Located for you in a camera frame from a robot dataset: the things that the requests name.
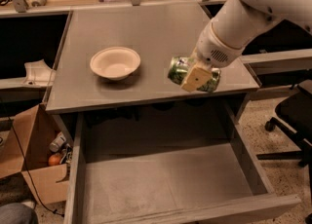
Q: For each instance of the orange fruit in box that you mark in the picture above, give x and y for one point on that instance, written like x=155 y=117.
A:
x=54 y=159

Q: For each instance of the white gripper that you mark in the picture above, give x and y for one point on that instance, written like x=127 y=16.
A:
x=212 y=50

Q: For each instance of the blue jeans knee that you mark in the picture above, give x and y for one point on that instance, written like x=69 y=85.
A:
x=17 y=213

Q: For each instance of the open grey top drawer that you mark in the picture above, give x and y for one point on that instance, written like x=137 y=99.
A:
x=187 y=165

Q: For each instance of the white curved plastic part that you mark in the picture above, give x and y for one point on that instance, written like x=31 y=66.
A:
x=38 y=74

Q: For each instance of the white bottle in box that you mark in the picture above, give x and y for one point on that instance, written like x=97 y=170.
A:
x=57 y=143

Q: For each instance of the grey cabinet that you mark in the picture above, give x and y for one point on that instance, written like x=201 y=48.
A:
x=156 y=32

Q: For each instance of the white paper bowl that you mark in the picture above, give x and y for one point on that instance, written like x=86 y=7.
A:
x=115 y=63

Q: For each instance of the green soda can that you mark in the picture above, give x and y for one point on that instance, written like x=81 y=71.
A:
x=179 y=67

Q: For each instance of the brown cardboard box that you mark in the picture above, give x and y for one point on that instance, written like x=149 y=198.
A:
x=26 y=151

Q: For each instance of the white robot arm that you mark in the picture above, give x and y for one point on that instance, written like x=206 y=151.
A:
x=235 y=25

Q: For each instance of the black office chair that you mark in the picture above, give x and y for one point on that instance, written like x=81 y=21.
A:
x=294 y=119

